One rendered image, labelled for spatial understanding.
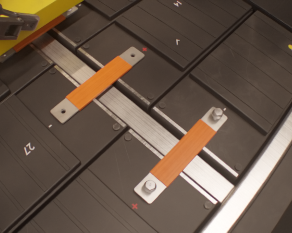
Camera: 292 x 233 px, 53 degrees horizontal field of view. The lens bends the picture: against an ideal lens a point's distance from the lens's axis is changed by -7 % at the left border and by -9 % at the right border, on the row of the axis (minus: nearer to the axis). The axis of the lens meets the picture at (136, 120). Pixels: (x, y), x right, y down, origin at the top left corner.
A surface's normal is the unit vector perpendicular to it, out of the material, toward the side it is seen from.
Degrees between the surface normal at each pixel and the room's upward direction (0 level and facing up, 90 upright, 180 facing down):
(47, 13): 90
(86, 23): 0
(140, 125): 0
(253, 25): 0
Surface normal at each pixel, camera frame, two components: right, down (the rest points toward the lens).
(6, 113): 0.05, -0.48
